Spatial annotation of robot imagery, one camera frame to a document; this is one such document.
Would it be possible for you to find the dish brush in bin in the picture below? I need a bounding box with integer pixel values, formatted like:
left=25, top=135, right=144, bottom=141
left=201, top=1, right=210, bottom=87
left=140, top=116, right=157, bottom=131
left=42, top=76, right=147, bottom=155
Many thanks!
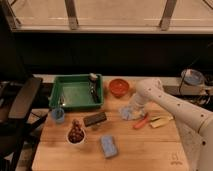
left=89, top=73, right=99, bottom=103

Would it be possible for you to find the black chair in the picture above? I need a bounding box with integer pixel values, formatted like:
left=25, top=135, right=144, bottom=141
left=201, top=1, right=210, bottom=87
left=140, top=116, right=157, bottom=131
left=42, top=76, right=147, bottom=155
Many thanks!
left=0, top=77, right=47, bottom=171

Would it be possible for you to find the green plastic bin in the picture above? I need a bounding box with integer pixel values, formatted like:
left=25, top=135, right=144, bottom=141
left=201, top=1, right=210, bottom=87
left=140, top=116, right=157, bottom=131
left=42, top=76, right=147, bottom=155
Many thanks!
left=49, top=74, right=104, bottom=110

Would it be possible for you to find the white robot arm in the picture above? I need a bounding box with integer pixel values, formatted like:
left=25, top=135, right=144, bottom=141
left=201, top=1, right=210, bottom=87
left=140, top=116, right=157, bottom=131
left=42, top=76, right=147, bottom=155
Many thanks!
left=130, top=78, right=213, bottom=171

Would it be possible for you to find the orange carrot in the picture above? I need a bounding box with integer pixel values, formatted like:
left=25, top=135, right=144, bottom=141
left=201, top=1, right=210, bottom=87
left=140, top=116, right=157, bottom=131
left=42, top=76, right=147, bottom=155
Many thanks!
left=133, top=115, right=148, bottom=129

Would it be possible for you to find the orange bowl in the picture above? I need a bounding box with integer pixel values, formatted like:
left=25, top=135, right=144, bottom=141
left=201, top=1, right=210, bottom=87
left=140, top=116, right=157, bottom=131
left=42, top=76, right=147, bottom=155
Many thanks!
left=109, top=79, right=129, bottom=98

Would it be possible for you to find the blue cup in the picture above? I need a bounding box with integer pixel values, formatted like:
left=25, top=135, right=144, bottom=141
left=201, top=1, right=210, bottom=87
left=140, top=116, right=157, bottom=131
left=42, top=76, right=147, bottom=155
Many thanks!
left=51, top=108, right=65, bottom=124

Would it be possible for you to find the light blue towel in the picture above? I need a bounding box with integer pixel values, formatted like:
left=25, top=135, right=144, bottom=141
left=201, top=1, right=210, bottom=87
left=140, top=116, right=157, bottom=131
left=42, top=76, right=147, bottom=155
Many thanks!
left=119, top=106, right=145, bottom=120

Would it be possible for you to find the blue sponge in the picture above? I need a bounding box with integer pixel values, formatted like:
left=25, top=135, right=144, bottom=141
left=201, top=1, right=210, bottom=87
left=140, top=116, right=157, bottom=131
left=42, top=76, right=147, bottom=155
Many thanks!
left=100, top=135, right=118, bottom=158

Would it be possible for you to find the dark brown block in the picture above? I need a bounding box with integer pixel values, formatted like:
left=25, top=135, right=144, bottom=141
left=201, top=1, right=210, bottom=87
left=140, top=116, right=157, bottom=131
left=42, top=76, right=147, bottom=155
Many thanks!
left=83, top=112, right=107, bottom=127

